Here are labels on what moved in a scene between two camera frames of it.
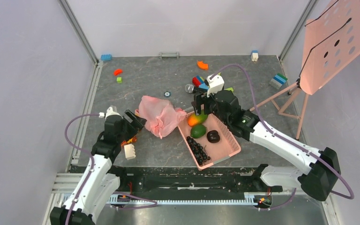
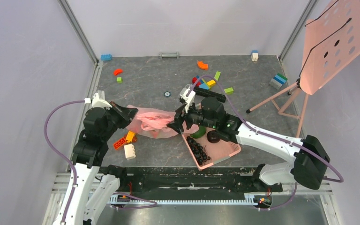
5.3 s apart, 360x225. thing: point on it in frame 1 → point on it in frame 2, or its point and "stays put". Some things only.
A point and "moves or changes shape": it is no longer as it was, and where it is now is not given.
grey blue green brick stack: (278, 80) stays put
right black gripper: (203, 102) → (183, 116)
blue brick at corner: (106, 57) stays put
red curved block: (117, 71) stays put
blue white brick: (254, 56) stays put
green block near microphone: (230, 88) stays put
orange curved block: (202, 65) stays put
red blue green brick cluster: (199, 81) stays put
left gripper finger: (132, 130) → (119, 122)
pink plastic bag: (162, 117) moves or changes shape
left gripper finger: (138, 121) → (128, 113)
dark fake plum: (213, 136) stays put
